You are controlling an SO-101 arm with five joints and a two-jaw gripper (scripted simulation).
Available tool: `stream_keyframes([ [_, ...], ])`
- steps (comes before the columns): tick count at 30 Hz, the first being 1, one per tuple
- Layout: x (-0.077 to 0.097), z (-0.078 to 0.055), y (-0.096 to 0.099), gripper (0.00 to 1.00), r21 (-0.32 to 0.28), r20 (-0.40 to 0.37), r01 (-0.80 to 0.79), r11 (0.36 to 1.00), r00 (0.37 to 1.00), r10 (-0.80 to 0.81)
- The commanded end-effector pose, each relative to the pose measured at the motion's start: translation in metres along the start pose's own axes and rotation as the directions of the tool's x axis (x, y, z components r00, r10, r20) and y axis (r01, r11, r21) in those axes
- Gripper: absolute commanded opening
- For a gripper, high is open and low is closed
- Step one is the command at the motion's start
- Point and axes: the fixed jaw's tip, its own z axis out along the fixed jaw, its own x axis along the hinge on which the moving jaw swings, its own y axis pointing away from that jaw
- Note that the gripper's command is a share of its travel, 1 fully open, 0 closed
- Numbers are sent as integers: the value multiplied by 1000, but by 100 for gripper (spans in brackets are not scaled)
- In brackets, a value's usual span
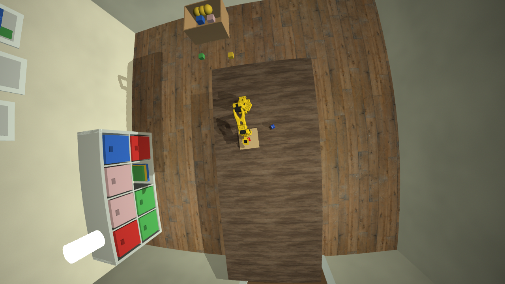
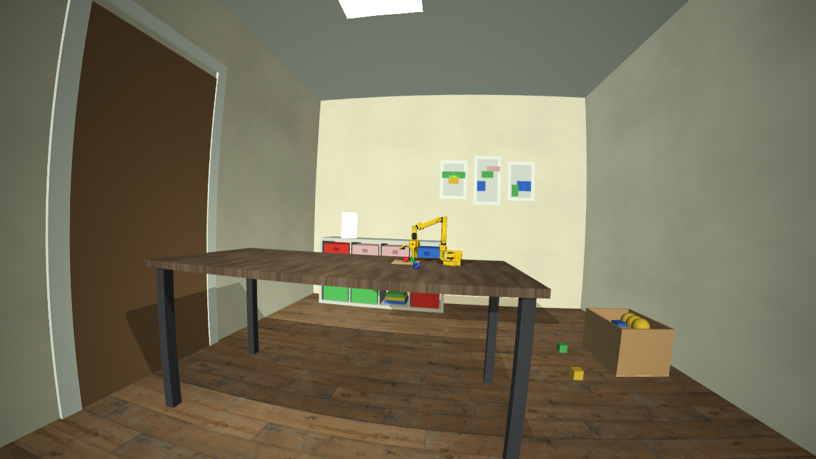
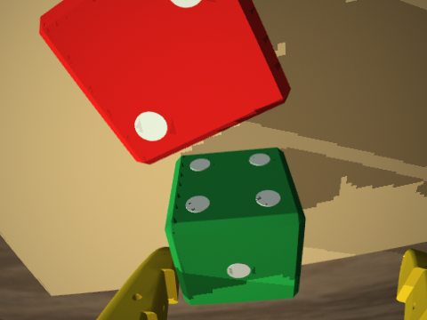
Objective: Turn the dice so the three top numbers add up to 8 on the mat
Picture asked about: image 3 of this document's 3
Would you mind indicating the green die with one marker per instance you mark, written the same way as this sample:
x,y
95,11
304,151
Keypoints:
x,y
235,227

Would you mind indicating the tan flat mat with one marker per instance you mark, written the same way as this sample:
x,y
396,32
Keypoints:
x,y
82,214

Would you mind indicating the red die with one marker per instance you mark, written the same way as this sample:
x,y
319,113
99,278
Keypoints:
x,y
166,74

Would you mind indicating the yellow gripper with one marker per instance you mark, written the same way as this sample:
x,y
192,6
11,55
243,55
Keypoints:
x,y
154,284

